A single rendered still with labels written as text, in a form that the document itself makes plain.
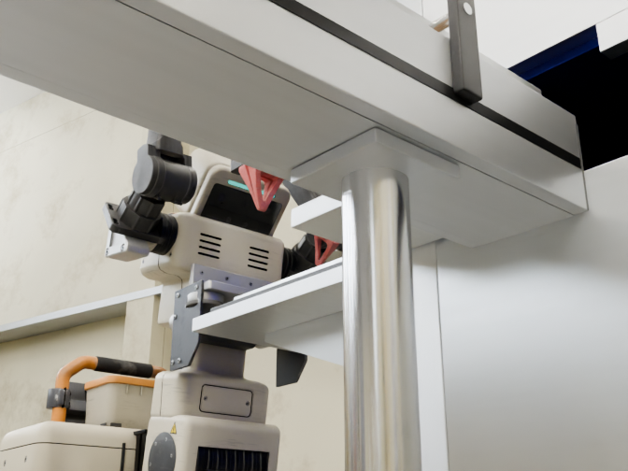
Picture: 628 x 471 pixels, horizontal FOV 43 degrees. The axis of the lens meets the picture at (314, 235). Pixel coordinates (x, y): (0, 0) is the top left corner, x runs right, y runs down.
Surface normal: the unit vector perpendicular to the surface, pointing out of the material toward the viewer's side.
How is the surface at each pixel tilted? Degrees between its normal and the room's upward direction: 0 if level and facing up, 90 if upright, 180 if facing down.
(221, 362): 98
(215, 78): 180
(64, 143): 90
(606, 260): 90
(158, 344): 90
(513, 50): 90
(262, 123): 180
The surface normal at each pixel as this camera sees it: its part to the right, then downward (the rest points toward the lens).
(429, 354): -0.75, -0.24
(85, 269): -0.58, -0.29
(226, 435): 0.63, -0.14
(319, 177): 0.00, 0.93
